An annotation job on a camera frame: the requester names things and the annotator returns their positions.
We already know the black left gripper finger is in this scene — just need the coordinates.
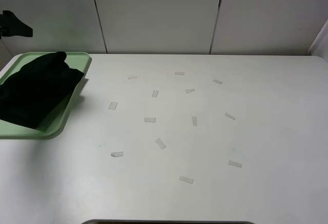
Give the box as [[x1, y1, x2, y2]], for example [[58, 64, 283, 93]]
[[1, 10, 33, 37]]

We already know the black short sleeve shirt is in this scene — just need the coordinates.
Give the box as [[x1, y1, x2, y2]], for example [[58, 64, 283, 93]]
[[1, 52, 84, 129]]

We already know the light green plastic tray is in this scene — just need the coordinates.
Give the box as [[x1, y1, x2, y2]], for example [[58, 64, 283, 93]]
[[1, 52, 92, 139]]

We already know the clear tape marker lower left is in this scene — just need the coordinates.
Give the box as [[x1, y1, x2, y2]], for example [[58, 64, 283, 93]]
[[111, 151, 124, 158]]

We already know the clear tape marker centre left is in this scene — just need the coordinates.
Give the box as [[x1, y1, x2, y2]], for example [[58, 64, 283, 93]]
[[144, 117, 156, 123]]

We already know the clear tape marker lower centre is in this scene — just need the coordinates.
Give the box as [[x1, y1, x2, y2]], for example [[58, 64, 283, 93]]
[[155, 138, 167, 149]]

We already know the clear tape marker centre right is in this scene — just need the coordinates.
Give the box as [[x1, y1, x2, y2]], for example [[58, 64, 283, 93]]
[[192, 116, 197, 126]]

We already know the clear tape marker bottom centre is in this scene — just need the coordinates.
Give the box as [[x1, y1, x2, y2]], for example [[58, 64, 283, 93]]
[[179, 176, 194, 184]]

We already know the clear tape marker right middle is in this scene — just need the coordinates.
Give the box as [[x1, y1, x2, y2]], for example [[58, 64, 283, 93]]
[[225, 113, 236, 120]]

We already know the clear tape marker bottom right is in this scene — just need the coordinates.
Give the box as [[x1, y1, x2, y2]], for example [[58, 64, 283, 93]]
[[228, 160, 242, 168]]

